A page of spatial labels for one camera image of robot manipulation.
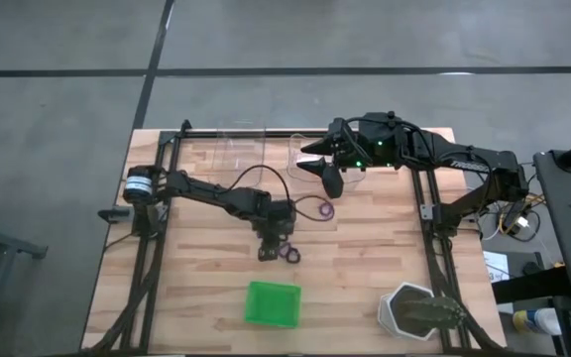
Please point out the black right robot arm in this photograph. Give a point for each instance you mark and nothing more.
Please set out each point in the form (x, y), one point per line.
(464, 158)

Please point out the clear rectangular plastic bin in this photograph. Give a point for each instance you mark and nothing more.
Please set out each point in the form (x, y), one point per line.
(238, 149)

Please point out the black shelf bar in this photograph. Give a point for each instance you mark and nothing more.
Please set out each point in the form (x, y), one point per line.
(528, 286)

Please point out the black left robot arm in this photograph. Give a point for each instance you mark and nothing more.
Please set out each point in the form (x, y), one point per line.
(206, 191)

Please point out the green plastic bin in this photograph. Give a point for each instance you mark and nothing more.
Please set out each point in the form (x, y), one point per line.
(273, 303)

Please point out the silver frame bracket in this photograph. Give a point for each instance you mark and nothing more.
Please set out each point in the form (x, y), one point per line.
(426, 212)

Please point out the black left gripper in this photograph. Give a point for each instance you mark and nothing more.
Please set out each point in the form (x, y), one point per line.
(278, 218)

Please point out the green cactus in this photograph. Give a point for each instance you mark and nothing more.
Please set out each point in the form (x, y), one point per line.
(434, 312)

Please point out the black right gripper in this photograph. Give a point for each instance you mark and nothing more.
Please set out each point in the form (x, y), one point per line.
(370, 144)

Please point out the white hexagonal plant pot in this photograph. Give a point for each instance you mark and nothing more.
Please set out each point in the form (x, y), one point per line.
(387, 312)

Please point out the clear wavy-rimmed plastic bin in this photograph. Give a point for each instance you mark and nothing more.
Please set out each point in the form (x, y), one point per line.
(298, 171)

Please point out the white paper sheet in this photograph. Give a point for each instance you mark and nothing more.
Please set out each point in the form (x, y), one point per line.
(496, 265)

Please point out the black metal table frame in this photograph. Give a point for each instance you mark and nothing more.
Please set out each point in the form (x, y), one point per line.
(196, 134)

